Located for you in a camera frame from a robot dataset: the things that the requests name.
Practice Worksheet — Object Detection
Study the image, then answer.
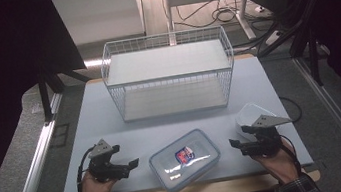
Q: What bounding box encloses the person's right hand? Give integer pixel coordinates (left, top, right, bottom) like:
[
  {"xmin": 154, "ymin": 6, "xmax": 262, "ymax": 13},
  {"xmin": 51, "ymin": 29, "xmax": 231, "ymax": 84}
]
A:
[{"xmin": 252, "ymin": 137, "xmax": 301, "ymax": 189}]

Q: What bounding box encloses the tangle of black floor cables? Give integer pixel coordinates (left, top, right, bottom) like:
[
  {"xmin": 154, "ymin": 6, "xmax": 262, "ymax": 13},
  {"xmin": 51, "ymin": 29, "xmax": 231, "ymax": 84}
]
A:
[{"xmin": 172, "ymin": 0, "xmax": 272, "ymax": 33}]

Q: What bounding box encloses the white power strip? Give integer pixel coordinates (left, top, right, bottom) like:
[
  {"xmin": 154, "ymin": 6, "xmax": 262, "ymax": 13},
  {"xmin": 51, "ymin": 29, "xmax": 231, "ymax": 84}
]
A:
[{"xmin": 264, "ymin": 29, "xmax": 285, "ymax": 47}]

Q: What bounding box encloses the left hand-held gripper black cable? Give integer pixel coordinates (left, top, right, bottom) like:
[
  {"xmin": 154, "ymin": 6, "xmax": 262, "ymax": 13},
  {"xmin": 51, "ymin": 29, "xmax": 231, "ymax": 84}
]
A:
[{"xmin": 71, "ymin": 146, "xmax": 101, "ymax": 192}]

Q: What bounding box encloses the white wire shelf rack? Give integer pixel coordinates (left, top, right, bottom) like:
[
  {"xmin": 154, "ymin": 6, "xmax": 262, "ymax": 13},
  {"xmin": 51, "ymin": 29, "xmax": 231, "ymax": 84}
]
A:
[{"xmin": 96, "ymin": 23, "xmax": 242, "ymax": 126}]

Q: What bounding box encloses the hand-held gripper black cable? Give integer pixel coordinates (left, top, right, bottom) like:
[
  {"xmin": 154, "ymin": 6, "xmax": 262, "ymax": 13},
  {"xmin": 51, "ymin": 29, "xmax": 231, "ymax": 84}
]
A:
[
  {"xmin": 277, "ymin": 132, "xmax": 304, "ymax": 179},
  {"xmin": 71, "ymin": 146, "xmax": 101, "ymax": 192}
]

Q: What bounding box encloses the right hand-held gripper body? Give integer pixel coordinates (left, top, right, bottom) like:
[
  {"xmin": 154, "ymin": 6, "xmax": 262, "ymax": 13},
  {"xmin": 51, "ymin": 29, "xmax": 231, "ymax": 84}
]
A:
[{"xmin": 245, "ymin": 111, "xmax": 297, "ymax": 160}]

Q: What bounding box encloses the right hand-held gripper black cable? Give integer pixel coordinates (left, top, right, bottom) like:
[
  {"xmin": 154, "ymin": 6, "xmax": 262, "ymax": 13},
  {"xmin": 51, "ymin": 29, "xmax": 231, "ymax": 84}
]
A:
[{"xmin": 277, "ymin": 132, "xmax": 304, "ymax": 179}]

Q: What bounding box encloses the white square bowl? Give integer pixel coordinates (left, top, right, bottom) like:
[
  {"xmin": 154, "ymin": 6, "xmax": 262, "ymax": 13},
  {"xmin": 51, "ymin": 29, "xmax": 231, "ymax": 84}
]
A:
[{"xmin": 231, "ymin": 98, "xmax": 282, "ymax": 145}]

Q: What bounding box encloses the dark floor grate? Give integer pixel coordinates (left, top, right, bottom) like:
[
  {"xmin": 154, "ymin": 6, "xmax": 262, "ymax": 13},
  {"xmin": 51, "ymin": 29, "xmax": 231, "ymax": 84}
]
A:
[{"xmin": 47, "ymin": 122, "xmax": 73, "ymax": 149}]

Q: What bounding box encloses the black metal stand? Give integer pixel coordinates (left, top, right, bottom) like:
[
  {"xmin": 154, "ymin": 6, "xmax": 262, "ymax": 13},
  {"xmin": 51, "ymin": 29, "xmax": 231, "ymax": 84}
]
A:
[
  {"xmin": 35, "ymin": 65, "xmax": 96, "ymax": 123},
  {"xmin": 285, "ymin": 26, "xmax": 327, "ymax": 91}
]

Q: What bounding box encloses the pale blue table mat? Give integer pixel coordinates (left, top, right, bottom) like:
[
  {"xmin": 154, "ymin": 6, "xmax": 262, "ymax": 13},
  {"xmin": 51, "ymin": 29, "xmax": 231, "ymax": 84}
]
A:
[{"xmin": 46, "ymin": 50, "xmax": 315, "ymax": 192}]

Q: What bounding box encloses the clear food container blue lid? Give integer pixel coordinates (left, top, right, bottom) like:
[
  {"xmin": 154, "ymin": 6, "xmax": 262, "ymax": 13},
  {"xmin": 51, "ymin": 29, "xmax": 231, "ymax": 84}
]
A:
[{"xmin": 145, "ymin": 125, "xmax": 227, "ymax": 192}]

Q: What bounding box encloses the thin black floor cable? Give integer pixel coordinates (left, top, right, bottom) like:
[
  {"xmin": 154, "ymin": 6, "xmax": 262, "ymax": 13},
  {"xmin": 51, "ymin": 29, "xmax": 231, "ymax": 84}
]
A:
[{"xmin": 279, "ymin": 93, "xmax": 304, "ymax": 126}]

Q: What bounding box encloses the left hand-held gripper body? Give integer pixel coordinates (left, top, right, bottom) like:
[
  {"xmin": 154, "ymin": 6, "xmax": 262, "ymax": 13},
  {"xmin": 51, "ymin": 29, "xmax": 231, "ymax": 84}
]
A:
[{"xmin": 84, "ymin": 137, "xmax": 119, "ymax": 185}]

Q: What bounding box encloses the white panel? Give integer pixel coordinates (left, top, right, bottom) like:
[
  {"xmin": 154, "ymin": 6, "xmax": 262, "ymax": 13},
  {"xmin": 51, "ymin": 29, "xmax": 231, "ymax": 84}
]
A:
[{"xmin": 51, "ymin": 0, "xmax": 146, "ymax": 49}]

